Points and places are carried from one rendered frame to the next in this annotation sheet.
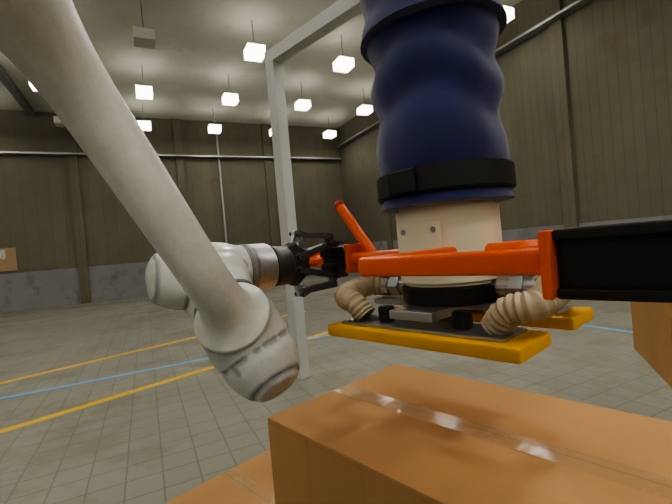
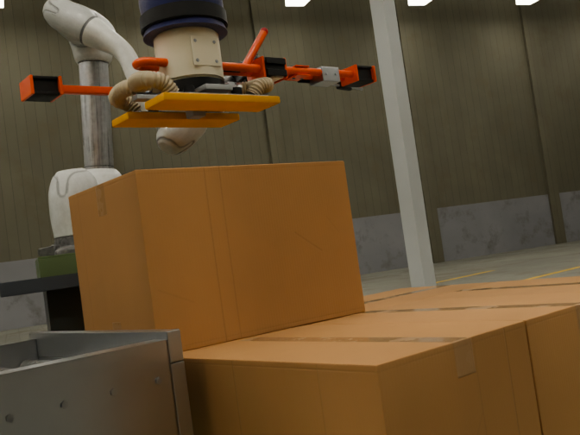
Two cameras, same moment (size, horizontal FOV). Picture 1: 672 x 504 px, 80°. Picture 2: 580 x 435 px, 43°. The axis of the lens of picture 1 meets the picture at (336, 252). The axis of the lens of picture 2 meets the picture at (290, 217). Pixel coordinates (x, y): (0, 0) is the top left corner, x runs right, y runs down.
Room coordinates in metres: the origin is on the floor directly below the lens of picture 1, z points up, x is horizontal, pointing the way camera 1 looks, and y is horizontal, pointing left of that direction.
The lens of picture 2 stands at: (1.03, -2.05, 0.72)
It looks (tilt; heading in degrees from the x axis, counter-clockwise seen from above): 3 degrees up; 94
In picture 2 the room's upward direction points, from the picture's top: 8 degrees counter-clockwise
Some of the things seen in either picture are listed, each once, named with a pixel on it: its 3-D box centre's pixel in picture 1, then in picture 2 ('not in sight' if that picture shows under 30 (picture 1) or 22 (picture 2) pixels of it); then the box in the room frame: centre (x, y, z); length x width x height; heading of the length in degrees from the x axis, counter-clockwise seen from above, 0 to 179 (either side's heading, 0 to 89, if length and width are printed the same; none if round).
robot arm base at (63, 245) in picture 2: not in sight; (73, 245); (0.16, 0.22, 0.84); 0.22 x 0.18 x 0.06; 31
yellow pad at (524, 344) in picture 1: (422, 324); (177, 114); (0.62, -0.12, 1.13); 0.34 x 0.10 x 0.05; 43
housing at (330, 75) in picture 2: not in sight; (324, 76); (1.02, 0.12, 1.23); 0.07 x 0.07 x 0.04; 43
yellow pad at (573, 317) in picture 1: (481, 304); (214, 97); (0.75, -0.26, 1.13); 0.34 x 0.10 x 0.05; 43
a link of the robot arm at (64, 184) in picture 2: not in sight; (76, 202); (0.17, 0.24, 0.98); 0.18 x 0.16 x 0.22; 84
